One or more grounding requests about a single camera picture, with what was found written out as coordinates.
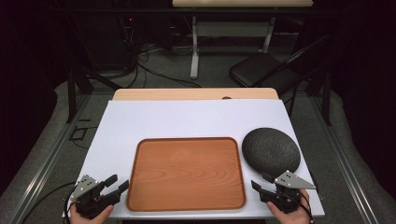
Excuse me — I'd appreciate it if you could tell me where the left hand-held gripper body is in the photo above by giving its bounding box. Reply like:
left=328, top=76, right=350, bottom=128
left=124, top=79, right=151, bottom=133
left=69, top=175, right=122, bottom=219

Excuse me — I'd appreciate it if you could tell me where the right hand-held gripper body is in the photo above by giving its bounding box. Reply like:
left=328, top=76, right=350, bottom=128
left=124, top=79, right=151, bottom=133
left=259, top=169, right=318, bottom=215

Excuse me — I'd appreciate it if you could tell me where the person's left hand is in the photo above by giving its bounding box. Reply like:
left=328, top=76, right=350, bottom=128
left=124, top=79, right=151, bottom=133
left=68, top=203, right=115, bottom=224

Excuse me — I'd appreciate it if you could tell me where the person's right hand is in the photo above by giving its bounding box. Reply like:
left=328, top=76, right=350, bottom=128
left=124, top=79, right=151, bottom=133
left=266, top=189, right=313, bottom=224

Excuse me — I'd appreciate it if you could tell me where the dark grey round plate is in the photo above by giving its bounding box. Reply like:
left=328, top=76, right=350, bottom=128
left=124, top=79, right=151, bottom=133
left=241, top=127, right=302, bottom=178

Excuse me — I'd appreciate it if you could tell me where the brown wooden tray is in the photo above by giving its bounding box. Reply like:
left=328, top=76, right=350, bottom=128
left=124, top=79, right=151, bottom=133
left=126, top=136, right=248, bottom=213

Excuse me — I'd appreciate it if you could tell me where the black metal stand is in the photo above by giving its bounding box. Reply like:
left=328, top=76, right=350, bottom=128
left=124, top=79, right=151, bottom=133
left=65, top=65, right=123, bottom=124
left=321, top=70, right=332, bottom=127

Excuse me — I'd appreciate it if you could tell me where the black folding chair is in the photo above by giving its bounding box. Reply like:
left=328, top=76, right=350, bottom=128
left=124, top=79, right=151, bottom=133
left=229, top=35, right=332, bottom=98

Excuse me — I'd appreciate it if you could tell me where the light wooden table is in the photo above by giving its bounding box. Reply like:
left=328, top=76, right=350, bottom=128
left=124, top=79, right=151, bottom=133
left=111, top=87, right=280, bottom=101

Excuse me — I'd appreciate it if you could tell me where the dark computer tower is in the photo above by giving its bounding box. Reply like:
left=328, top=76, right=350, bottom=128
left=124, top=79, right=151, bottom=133
left=117, top=14, right=143, bottom=64

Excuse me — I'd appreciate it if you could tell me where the white-legged desk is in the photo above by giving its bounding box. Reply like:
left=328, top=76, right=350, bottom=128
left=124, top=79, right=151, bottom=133
left=172, top=0, right=315, bottom=79

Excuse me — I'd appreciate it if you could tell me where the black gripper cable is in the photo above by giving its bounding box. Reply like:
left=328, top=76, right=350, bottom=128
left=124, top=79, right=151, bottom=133
left=298, top=189, right=316, bottom=224
left=20, top=181, right=78, bottom=224

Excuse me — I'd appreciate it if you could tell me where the black floor bracket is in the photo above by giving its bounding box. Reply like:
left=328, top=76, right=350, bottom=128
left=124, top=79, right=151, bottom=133
left=68, top=118, right=99, bottom=149

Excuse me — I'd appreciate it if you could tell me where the aluminium floor rail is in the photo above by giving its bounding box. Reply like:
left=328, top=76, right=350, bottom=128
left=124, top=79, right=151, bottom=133
left=309, top=92, right=380, bottom=224
left=8, top=92, right=92, bottom=224

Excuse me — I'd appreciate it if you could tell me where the bundle of floor cables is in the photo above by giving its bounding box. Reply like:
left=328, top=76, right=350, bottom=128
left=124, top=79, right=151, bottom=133
left=122, top=41, right=203, bottom=90

